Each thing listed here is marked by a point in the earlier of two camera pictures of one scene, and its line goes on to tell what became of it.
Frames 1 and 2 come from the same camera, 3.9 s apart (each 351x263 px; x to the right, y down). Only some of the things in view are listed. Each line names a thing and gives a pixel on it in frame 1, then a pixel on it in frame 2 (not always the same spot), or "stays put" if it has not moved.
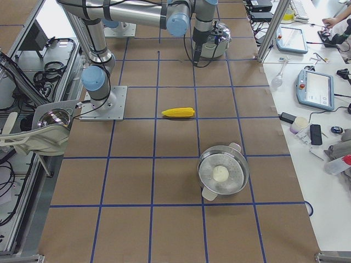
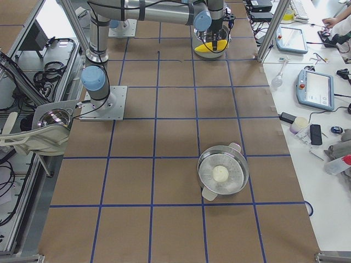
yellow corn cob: [181, 112] to [208, 47]
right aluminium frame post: [280, 11] stays put
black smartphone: [316, 135] stays put
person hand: [330, 21] stays put
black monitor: [35, 40] stays put
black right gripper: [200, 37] to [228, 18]
